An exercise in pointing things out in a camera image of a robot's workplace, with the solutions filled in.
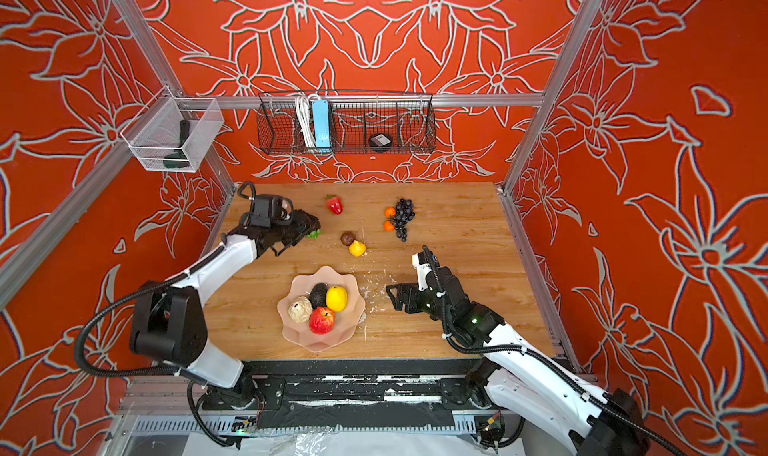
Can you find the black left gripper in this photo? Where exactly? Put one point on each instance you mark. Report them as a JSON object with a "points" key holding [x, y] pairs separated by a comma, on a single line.
{"points": [[303, 223]]}

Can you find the yellow fake lemon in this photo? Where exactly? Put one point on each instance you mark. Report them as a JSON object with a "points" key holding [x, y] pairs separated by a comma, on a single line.
{"points": [[336, 299]]}

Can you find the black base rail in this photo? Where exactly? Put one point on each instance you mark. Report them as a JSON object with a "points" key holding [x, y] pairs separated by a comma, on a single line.
{"points": [[413, 395]]}

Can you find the light blue box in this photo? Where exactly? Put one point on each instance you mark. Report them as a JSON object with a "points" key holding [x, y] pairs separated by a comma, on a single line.
{"points": [[321, 121]]}

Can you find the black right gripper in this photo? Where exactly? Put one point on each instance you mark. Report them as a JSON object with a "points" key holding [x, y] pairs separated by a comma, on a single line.
{"points": [[405, 288]]}

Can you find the clear plastic wall bin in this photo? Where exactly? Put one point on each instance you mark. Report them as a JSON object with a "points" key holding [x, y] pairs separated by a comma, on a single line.
{"points": [[153, 132]]}

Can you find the black wire wall basket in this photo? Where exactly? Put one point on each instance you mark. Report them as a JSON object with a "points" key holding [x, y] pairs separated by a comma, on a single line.
{"points": [[285, 123]]}

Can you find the dark fake grape bunch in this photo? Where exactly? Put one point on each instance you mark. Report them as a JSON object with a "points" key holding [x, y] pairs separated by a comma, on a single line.
{"points": [[404, 214]]}

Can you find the dark purple fake mangosteen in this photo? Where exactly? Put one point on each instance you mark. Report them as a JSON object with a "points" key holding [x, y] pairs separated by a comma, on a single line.
{"points": [[314, 234]]}

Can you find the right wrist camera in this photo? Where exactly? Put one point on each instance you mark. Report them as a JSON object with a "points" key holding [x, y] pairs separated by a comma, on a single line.
{"points": [[422, 263]]}

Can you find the dark fake avocado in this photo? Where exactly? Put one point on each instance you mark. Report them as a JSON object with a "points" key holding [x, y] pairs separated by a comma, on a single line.
{"points": [[317, 295]]}

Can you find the black brush in bin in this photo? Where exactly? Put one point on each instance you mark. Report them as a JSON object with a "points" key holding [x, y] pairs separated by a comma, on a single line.
{"points": [[177, 159]]}

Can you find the white fake garlic bulb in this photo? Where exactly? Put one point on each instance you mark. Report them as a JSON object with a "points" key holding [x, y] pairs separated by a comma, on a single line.
{"points": [[300, 310]]}

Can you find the pink scalloped fruit bowl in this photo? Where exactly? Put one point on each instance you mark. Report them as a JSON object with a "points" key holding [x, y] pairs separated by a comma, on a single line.
{"points": [[345, 322]]}

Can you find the red fake strawberry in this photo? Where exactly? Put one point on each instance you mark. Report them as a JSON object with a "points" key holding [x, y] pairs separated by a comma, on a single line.
{"points": [[334, 204]]}

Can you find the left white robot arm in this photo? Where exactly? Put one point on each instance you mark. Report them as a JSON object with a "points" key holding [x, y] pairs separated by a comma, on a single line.
{"points": [[169, 325]]}

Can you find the red fake apple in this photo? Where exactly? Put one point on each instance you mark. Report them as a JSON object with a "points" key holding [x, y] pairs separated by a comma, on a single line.
{"points": [[322, 321]]}

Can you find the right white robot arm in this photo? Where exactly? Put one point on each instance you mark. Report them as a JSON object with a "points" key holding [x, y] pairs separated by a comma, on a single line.
{"points": [[513, 374]]}

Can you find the yellow fake pear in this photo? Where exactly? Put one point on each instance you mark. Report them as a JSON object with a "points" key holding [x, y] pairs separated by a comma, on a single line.
{"points": [[357, 248]]}

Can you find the brown fake passion fruit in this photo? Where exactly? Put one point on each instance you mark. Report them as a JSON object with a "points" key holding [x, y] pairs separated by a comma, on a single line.
{"points": [[347, 238]]}

